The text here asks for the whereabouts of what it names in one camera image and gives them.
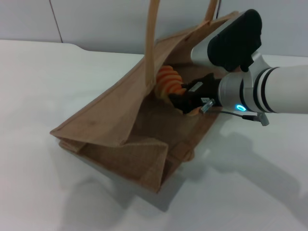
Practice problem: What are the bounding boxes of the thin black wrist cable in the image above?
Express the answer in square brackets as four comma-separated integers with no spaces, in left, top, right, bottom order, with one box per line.
[199,98,270,128]

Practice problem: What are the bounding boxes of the brown jute handbag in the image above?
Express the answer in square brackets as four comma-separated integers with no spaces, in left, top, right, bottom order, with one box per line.
[50,0,241,194]

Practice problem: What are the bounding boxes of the ridged orange bread loaf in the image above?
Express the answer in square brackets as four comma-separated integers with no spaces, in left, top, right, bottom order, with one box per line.
[154,65,202,118]

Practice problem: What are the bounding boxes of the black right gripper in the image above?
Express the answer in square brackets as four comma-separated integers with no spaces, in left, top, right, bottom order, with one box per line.
[168,73,222,114]

